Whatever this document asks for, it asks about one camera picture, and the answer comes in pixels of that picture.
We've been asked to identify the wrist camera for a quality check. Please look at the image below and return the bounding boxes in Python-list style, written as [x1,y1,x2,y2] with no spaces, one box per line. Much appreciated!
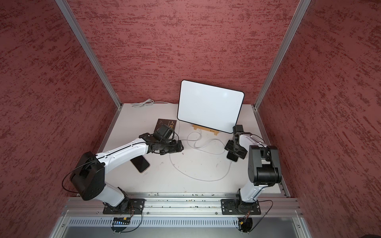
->
[233,125,244,135]
[153,125,175,143]

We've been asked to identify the aluminium left corner post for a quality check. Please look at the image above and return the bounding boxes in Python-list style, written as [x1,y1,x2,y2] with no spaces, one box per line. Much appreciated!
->
[55,0,123,110]

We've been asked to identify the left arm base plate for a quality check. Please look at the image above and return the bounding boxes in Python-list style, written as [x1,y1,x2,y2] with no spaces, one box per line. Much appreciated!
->
[103,198,146,215]

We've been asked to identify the aluminium corner post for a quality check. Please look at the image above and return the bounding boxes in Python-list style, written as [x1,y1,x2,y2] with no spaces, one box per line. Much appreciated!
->
[253,0,312,110]
[55,0,123,110]

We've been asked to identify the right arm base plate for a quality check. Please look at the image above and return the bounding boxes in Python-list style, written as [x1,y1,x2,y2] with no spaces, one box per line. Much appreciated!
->
[220,199,261,215]

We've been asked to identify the white board black frame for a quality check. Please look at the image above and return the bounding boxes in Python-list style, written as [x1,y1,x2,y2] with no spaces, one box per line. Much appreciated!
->
[177,80,245,134]

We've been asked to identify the black smartphone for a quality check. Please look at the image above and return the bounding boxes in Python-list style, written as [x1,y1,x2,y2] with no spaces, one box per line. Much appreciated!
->
[226,151,239,162]
[131,156,150,173]

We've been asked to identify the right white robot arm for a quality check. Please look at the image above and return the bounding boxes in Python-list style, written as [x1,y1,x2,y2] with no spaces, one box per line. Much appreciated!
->
[225,131,282,214]

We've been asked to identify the dark portrait book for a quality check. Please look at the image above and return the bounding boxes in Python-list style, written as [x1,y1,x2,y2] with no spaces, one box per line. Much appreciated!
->
[154,119,177,131]

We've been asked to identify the bundled white cable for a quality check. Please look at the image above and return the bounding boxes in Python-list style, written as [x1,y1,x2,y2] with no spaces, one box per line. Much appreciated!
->
[131,99,179,108]

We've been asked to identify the perforated white vent strip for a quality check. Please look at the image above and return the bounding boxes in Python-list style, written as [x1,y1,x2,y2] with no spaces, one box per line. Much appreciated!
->
[67,217,239,228]

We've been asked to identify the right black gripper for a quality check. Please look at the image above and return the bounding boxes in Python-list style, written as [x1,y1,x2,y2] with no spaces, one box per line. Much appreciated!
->
[225,140,248,159]

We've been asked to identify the left black connector board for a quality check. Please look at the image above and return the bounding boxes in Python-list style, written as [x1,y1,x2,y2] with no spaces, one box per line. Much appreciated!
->
[112,217,131,226]

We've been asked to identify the aluminium right corner post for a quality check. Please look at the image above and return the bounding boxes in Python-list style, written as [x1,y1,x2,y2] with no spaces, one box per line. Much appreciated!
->
[253,0,312,110]

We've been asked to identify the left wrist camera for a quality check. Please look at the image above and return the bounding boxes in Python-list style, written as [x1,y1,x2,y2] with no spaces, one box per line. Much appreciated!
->
[153,125,175,143]

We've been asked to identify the wooden board stand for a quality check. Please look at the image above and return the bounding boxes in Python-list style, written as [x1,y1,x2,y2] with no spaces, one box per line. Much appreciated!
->
[192,124,219,136]

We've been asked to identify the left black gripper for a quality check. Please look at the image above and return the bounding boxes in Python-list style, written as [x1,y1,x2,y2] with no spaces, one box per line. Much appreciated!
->
[158,139,184,154]

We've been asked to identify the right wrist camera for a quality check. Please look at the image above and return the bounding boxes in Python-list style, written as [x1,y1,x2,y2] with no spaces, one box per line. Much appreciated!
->
[233,125,244,135]

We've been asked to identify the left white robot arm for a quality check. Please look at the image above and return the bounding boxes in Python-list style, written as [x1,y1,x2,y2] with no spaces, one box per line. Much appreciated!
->
[68,132,184,214]

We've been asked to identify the aluminium mounting rail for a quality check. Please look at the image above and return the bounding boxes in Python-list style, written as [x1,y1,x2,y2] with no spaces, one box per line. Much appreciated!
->
[61,193,304,217]

